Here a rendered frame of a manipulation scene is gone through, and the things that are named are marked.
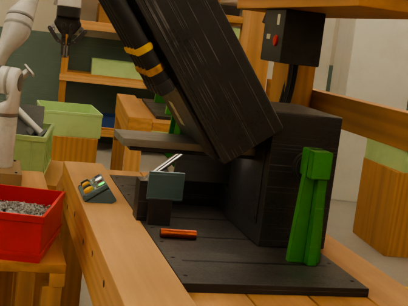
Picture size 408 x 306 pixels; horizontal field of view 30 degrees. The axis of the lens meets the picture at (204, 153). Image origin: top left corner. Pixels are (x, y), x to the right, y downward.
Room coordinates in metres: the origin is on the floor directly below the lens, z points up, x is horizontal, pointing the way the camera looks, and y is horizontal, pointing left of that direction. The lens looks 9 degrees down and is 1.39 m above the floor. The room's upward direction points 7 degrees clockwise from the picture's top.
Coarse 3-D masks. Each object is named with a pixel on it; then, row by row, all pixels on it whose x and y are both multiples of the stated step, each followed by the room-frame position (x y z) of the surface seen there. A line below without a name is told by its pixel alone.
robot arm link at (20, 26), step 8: (8, 16) 2.56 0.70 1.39; (16, 16) 2.55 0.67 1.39; (24, 16) 2.56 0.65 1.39; (8, 24) 2.54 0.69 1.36; (16, 24) 2.54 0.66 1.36; (24, 24) 2.55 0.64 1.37; (32, 24) 2.59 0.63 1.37; (8, 32) 2.53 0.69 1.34; (16, 32) 2.53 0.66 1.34; (24, 32) 2.55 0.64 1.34; (0, 40) 2.53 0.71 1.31; (8, 40) 2.52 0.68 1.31; (16, 40) 2.54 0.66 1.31; (24, 40) 2.57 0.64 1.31; (0, 48) 2.51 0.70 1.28; (8, 48) 2.52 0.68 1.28; (16, 48) 2.56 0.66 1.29; (0, 56) 2.50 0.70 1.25; (8, 56) 2.55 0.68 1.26; (0, 64) 2.50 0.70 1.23
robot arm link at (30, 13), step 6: (24, 0) 2.60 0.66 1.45; (30, 0) 2.60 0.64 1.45; (36, 0) 2.62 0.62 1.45; (12, 6) 2.58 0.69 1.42; (18, 6) 2.57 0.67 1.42; (24, 6) 2.58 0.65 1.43; (30, 6) 2.59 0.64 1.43; (36, 6) 2.62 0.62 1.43; (12, 12) 2.56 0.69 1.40; (18, 12) 2.56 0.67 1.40; (24, 12) 2.57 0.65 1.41; (30, 12) 2.58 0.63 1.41; (30, 18) 2.58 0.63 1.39
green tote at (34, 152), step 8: (48, 128) 3.20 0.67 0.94; (16, 136) 2.79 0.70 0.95; (24, 136) 2.79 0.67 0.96; (32, 136) 2.80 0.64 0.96; (48, 136) 2.90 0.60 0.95; (16, 144) 2.79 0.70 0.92; (24, 144) 2.80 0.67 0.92; (32, 144) 2.80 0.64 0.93; (40, 144) 2.80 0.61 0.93; (48, 144) 3.00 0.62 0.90; (16, 152) 2.79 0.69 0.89; (24, 152) 2.80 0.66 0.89; (32, 152) 2.80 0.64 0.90; (40, 152) 2.80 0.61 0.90; (48, 152) 3.01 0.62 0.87; (24, 160) 2.80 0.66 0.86; (32, 160) 2.80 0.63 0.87; (40, 160) 2.80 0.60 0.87; (48, 160) 3.08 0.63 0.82; (24, 168) 2.80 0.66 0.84; (32, 168) 2.80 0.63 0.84; (40, 168) 2.80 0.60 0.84
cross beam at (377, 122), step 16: (320, 96) 2.32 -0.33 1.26; (336, 96) 2.21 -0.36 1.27; (336, 112) 2.19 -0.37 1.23; (352, 112) 2.10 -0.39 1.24; (368, 112) 2.01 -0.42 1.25; (384, 112) 1.92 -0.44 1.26; (400, 112) 1.85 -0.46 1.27; (352, 128) 2.08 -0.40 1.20; (368, 128) 2.00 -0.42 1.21; (384, 128) 1.91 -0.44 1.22; (400, 128) 1.84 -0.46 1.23; (400, 144) 1.83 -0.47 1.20
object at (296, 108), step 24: (288, 120) 1.85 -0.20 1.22; (312, 120) 1.86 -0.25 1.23; (336, 120) 1.88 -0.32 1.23; (264, 144) 1.87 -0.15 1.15; (288, 144) 1.85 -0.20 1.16; (312, 144) 1.87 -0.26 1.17; (336, 144) 1.88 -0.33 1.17; (240, 168) 2.03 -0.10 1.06; (264, 168) 1.86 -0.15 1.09; (288, 168) 1.85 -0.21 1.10; (240, 192) 2.00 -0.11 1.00; (264, 192) 1.84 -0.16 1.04; (288, 192) 1.85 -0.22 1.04; (240, 216) 1.99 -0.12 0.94; (264, 216) 1.84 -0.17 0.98; (288, 216) 1.86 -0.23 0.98; (264, 240) 1.84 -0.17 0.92; (288, 240) 1.86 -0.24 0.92
